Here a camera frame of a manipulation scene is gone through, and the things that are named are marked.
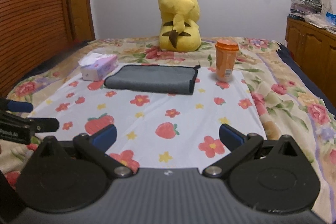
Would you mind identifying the purple grey microfiber towel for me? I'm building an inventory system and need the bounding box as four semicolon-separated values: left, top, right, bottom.
104;65;201;95

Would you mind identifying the floral bed sheet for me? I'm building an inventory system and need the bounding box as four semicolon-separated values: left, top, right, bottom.
8;38;335;223

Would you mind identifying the white strawberry print cloth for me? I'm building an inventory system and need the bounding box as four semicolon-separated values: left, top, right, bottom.
32;67;265;170

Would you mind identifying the pink tissue box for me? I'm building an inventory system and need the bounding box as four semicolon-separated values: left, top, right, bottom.
79;52;118;82

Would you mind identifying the wooden slatted wardrobe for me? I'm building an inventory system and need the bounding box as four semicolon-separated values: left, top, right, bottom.
1;0;74;97

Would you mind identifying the orange plastic cup with lid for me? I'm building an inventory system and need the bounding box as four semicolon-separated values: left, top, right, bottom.
215;39;239;82

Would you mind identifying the wooden sideboard cabinet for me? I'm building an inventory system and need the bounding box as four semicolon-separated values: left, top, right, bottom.
285;18;335;106

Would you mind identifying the yellow Pikachu plush toy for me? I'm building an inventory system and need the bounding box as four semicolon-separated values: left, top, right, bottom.
158;0;202;52

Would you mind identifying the stack of folded magazines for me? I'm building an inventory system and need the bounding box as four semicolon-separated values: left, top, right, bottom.
290;0;322;15

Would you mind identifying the blue picture box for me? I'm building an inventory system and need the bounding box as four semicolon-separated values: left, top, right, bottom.
325;11;336;26

